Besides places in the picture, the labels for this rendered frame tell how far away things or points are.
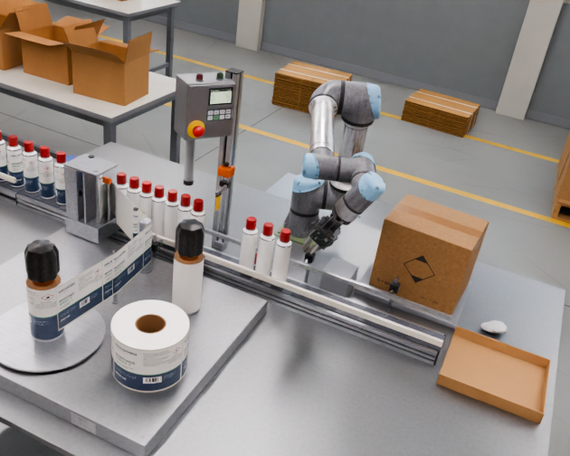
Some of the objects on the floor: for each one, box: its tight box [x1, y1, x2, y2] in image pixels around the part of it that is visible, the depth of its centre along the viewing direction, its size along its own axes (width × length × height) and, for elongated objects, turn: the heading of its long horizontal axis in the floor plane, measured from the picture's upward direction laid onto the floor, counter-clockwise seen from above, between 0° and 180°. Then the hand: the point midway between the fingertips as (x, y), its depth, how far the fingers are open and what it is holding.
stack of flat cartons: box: [271, 61, 353, 119], centre depth 626 cm, size 64×53×31 cm
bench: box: [43, 0, 181, 78], centre depth 624 cm, size 220×80×78 cm, turn 53°
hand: (307, 248), depth 202 cm, fingers closed
